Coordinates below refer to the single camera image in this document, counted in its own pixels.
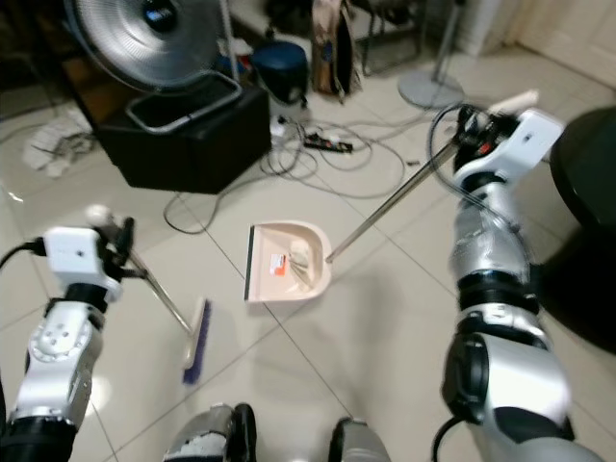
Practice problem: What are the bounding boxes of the blue bristle broom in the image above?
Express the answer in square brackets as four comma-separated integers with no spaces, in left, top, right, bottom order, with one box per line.
[85,204,215,386]

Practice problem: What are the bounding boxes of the beige long handled dustpan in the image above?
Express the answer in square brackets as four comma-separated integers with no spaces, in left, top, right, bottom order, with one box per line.
[245,90,540,304]

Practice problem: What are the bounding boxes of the grey round floor stand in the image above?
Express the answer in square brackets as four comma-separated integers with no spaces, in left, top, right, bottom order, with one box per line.
[398,0,468,110]

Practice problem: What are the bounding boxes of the white crumpled cloth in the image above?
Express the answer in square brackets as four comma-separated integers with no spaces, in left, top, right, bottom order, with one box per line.
[24,115,99,179]

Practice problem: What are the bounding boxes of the black storage box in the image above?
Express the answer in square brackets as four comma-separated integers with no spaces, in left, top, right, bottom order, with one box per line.
[98,85,272,193]

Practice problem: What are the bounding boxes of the black round bin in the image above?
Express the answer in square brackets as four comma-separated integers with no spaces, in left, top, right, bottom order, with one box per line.
[534,106,616,352]

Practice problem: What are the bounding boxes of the dark wooden shelf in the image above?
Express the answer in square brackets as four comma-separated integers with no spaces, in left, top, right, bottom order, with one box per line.
[0,0,80,97]

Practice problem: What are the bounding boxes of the dark metal chair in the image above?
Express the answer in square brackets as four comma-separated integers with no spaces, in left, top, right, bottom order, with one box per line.
[354,0,420,74]

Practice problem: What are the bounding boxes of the black power strip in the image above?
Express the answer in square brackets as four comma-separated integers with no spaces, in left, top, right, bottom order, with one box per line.
[303,130,355,153]

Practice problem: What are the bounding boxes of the brown patterned bag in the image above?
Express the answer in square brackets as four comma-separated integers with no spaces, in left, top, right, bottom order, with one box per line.
[311,0,357,99]

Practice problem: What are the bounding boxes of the crumpled paper trash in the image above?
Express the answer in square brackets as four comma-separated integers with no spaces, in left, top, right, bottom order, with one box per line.
[284,239,319,288]

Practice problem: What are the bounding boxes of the silver electric fan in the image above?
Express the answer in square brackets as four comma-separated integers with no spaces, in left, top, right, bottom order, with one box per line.
[63,0,244,134]

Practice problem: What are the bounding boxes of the dark blue round stool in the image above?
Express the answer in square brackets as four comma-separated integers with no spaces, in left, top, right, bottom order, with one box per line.
[252,40,309,105]

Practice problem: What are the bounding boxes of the silver left robot leg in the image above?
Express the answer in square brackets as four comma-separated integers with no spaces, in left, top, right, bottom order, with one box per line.
[162,402,258,462]

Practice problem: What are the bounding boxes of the silver robot leg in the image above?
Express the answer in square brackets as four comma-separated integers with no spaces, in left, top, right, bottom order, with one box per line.
[327,416,396,462]
[162,402,258,462]

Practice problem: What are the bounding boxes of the thin white pole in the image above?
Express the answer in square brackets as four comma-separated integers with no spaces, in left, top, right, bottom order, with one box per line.
[218,0,238,80]

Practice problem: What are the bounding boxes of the silver right robot leg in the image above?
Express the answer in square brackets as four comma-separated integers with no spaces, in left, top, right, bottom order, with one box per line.
[327,416,396,462]

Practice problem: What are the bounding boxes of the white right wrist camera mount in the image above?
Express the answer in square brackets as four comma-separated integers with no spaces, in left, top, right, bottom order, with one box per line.
[454,108,567,189]

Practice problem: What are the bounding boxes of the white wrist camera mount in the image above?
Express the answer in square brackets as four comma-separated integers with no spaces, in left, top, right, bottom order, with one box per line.
[454,108,567,189]
[45,226,118,290]

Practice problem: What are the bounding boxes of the black floor cable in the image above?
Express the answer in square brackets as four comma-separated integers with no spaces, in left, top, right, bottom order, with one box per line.
[164,191,256,237]

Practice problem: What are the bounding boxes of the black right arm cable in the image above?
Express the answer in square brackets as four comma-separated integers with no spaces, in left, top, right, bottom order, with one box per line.
[430,416,468,462]
[429,102,475,205]

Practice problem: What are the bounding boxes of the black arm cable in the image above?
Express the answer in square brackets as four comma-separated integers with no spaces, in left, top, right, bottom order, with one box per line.
[0,241,49,272]
[430,416,468,462]
[429,102,475,205]

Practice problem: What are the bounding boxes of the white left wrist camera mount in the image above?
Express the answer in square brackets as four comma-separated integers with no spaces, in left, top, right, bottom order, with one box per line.
[45,226,118,290]

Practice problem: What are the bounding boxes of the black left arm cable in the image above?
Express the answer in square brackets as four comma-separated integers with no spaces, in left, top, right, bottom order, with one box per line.
[0,241,49,272]

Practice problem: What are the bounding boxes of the grey floor cable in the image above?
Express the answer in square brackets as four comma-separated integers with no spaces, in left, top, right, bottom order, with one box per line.
[262,114,429,201]

